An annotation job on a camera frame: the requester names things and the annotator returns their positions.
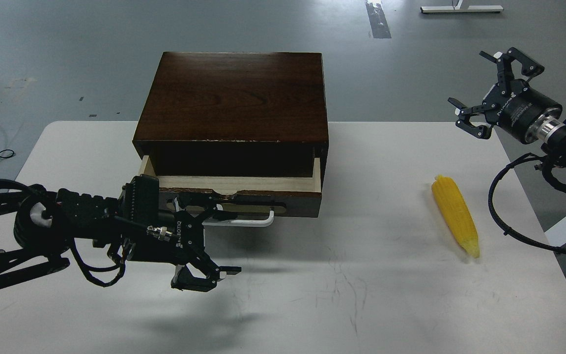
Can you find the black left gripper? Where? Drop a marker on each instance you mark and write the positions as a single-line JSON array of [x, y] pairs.
[[172, 237]]

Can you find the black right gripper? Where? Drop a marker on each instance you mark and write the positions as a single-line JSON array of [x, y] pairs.
[[519, 110]]

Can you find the wooden drawer with white handle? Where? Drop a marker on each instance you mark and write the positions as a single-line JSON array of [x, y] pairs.
[[256, 200]]

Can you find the yellow corn cob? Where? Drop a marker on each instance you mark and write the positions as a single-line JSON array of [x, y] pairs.
[[456, 214]]

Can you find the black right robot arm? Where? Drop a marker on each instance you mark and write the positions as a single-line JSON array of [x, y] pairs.
[[551, 133]]

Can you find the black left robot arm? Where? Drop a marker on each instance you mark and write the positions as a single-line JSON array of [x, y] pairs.
[[38, 226]]

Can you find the white table leg base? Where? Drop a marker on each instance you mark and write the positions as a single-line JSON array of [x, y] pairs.
[[462, 6]]

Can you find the dark wooden cabinet box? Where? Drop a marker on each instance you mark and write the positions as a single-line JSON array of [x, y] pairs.
[[242, 114]]

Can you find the grey floor tape strip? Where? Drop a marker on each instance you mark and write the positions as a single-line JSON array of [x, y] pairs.
[[379, 28]]

